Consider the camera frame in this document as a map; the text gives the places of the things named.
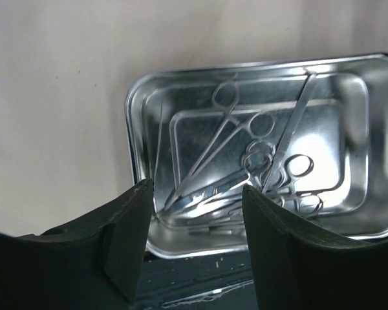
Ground steel hemostat clamp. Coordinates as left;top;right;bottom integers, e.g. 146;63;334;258
265;154;324;218

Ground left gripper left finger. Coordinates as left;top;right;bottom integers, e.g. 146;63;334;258
0;179;154;309

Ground steel surgical scissors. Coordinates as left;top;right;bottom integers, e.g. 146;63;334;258
171;139;276;213

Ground long steel hemostat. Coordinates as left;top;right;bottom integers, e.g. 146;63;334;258
166;81;276;205

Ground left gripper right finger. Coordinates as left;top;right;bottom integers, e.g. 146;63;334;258
242;185;388;309

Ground steel scalpel handle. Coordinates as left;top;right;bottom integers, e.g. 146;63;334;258
261;72;318;194

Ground stainless steel tray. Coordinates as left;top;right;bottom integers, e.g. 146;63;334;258
124;54;388;259

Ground beige cloth wrap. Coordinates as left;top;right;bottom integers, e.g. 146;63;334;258
0;1;388;236

